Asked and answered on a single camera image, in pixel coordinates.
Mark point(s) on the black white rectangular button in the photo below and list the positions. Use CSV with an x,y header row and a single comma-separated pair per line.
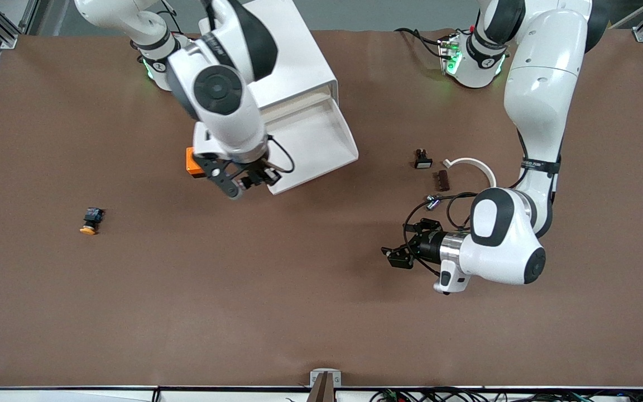
x,y
423,163

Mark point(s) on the brown terminal block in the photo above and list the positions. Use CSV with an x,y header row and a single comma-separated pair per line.
x,y
443,181

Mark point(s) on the yellow cap push button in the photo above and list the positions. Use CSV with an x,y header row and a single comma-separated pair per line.
x,y
92,215

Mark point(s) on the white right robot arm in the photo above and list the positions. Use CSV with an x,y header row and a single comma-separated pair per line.
x,y
226,111

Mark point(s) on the orange box with hole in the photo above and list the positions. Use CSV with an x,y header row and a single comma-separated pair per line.
x,y
190,162

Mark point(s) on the white table edge panel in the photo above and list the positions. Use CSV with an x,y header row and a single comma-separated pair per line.
x,y
76,395

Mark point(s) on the small silver purple connector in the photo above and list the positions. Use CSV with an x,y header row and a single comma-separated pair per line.
x,y
433,202

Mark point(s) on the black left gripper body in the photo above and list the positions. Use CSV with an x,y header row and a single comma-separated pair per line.
x,y
427,246

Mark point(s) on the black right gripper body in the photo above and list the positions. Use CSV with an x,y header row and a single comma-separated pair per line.
x,y
253,170

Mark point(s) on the white plastic drawer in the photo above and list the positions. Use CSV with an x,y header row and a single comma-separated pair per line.
x,y
310,145

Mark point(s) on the grey metal bracket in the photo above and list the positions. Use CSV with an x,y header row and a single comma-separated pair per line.
x,y
315,377

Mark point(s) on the white drawer cabinet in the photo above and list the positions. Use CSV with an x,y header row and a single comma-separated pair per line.
x,y
299,56

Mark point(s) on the white curved plastic bracket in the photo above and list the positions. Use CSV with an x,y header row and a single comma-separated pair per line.
x,y
469,161

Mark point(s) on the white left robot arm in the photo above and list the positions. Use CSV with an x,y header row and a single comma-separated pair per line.
x,y
539,84

